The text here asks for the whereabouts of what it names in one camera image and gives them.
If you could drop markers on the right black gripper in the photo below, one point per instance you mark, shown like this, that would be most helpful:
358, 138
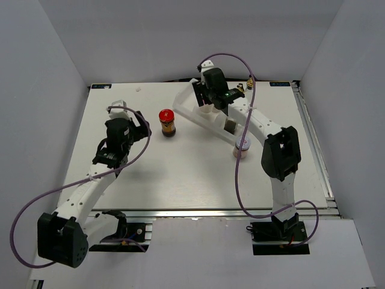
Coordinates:
199, 89

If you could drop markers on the clear glass bottle gold cap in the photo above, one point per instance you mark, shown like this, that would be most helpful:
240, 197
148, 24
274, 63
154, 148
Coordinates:
251, 83

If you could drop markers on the left blue table sticker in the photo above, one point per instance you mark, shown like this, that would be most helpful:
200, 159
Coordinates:
101, 86

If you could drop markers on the small white lid jar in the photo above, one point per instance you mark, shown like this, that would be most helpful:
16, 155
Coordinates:
241, 147

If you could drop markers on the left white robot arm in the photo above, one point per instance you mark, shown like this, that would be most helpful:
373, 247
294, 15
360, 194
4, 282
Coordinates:
66, 235

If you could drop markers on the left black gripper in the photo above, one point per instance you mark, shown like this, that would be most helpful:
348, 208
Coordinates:
141, 131

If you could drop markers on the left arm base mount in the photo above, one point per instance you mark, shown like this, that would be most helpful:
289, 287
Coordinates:
130, 236

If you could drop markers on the right blue table sticker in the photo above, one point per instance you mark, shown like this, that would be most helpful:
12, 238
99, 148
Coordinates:
280, 84

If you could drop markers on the silver lid white shaker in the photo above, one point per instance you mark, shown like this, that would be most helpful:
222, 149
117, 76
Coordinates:
206, 112

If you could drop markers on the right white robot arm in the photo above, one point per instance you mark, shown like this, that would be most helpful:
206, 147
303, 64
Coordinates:
280, 146

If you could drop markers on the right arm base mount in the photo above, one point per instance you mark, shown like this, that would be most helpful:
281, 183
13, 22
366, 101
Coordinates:
267, 242

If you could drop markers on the white three-compartment tray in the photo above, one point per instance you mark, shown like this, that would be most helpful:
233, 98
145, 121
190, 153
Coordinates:
185, 104

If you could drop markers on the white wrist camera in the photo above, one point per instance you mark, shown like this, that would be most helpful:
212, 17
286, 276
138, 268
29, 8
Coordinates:
203, 67
119, 112

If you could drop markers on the blue table sticker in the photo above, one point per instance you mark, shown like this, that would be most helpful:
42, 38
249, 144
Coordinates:
280, 84
101, 86

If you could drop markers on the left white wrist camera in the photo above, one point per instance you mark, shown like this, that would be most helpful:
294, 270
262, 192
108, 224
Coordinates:
119, 112

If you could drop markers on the red lid chili jar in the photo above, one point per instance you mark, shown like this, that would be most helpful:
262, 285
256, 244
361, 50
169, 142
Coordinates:
166, 118

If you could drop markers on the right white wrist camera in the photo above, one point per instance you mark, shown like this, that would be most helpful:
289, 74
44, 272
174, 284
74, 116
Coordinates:
203, 67

